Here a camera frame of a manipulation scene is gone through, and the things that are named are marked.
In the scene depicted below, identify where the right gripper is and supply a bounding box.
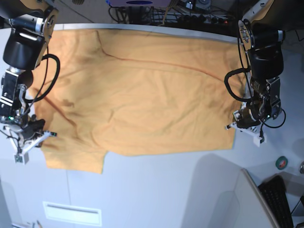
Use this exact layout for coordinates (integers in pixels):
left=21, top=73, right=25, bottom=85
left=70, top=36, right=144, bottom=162
left=0, top=114, right=58, bottom=155

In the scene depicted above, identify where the white partition board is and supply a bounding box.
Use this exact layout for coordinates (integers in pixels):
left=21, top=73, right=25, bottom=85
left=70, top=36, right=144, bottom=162
left=234, top=169, right=279, bottom=228

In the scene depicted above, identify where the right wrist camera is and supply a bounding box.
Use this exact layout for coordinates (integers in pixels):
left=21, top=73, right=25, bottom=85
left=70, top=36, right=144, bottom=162
left=14, top=152, right=29, bottom=165

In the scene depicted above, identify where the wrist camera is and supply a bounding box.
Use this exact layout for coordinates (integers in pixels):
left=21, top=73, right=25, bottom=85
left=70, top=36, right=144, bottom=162
left=253, top=135, right=267, bottom=147
left=14, top=152, right=29, bottom=165

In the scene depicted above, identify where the silver metal knob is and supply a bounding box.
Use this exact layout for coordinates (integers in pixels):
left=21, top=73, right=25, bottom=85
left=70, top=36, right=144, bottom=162
left=299, top=161, right=304, bottom=174

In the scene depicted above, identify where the green tape roll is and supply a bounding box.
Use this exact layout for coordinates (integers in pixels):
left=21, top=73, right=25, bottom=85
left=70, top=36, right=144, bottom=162
left=275, top=156, right=288, bottom=170

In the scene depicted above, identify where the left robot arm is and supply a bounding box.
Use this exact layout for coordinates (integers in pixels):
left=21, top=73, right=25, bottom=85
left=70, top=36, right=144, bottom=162
left=224, top=0, right=285, bottom=146

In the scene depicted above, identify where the black keyboard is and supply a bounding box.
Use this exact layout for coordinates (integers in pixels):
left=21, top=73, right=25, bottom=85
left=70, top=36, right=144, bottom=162
left=258, top=175, right=294, bottom=228

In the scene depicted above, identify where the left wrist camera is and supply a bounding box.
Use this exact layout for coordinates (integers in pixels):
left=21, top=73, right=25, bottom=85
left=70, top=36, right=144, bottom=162
left=253, top=135, right=267, bottom=147

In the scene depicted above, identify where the black power strip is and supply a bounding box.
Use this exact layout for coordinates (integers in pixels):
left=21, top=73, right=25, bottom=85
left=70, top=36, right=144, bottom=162
left=178, top=14, right=235, bottom=25

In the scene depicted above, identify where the orange t-shirt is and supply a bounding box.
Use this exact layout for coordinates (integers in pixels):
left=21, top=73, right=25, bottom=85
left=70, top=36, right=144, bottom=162
left=35, top=29, right=240, bottom=173

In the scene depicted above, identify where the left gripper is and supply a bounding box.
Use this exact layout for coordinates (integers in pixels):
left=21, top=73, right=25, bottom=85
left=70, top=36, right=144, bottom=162
left=225, top=107, right=264, bottom=139

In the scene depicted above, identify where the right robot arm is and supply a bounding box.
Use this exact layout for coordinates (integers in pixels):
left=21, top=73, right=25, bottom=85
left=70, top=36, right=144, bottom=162
left=0, top=0, right=60, bottom=155

